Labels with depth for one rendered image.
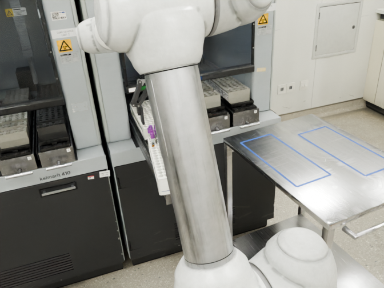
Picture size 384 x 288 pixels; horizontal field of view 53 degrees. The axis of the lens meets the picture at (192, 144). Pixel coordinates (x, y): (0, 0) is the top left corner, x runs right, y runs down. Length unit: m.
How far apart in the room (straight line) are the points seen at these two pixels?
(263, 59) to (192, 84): 1.21
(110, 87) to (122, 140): 0.26
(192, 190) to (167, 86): 0.19
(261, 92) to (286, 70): 1.44
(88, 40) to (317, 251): 0.84
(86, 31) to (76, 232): 1.00
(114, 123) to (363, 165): 1.02
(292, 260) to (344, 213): 0.41
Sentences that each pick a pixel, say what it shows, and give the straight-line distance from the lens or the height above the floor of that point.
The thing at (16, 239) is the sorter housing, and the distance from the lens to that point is 1.89.
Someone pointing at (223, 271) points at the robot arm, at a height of 0.99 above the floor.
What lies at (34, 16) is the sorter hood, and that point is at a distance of 1.57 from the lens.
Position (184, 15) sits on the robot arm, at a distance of 0.66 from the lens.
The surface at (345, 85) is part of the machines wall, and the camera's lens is 3.79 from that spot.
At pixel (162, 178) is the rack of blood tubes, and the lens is 1.21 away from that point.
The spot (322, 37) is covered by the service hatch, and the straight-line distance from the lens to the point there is 3.46.
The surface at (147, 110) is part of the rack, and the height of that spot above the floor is 0.86.
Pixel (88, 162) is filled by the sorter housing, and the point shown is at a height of 0.72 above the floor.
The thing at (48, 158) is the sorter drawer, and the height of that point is 0.78.
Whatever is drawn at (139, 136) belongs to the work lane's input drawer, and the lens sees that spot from 1.64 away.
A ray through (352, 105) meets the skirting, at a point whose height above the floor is 0.04.
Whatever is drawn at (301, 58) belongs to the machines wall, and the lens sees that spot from 3.40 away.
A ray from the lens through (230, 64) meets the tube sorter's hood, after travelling 1.78.
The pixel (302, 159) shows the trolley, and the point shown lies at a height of 0.82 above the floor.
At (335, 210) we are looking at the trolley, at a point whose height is 0.82.
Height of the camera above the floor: 1.55
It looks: 29 degrees down
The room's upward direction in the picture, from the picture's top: 4 degrees counter-clockwise
